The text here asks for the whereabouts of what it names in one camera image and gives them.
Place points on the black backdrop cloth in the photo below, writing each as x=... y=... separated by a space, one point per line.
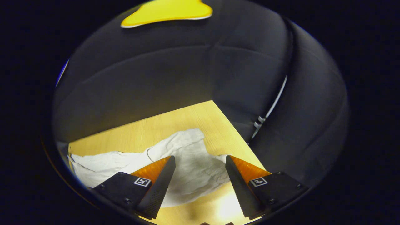
x=172 y=78

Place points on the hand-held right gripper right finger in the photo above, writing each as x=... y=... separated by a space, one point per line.
x=237 y=187

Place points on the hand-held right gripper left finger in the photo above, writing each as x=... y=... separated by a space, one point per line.
x=159 y=187

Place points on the white jeans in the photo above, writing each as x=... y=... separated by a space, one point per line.
x=193 y=165

